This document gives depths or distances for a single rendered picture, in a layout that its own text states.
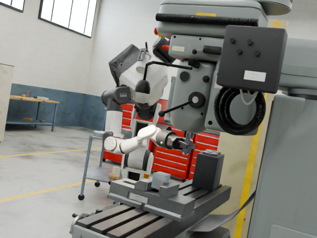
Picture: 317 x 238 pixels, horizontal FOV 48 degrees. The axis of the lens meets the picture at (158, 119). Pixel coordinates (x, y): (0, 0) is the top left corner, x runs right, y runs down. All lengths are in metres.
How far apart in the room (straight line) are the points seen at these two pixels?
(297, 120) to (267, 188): 0.27
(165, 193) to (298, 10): 9.94
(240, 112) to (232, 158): 1.93
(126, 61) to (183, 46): 0.62
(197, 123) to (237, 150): 1.83
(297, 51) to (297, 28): 9.47
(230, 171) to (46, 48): 9.04
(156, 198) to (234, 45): 0.66
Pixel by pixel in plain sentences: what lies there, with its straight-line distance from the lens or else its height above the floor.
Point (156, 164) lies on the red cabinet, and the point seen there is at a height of 0.22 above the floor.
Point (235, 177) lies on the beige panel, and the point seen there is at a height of 0.84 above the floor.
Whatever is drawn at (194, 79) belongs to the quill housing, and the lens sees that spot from 1.60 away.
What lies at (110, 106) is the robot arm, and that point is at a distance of 2.02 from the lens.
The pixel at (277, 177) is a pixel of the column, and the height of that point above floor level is 1.22.
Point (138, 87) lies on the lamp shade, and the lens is 1.67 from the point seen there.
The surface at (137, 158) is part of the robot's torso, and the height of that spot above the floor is 1.02.
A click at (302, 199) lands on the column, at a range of 1.42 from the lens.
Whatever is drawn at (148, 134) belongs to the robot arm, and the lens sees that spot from 1.82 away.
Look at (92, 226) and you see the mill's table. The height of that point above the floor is 0.99.
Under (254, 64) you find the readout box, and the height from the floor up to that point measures 1.60.
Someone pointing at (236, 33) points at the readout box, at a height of 1.69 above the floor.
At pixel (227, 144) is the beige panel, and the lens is 3.42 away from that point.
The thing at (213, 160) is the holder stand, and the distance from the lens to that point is 2.00.
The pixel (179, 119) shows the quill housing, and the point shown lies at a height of 1.36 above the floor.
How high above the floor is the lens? 1.43
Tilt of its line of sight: 3 degrees down
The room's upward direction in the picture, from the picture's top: 10 degrees clockwise
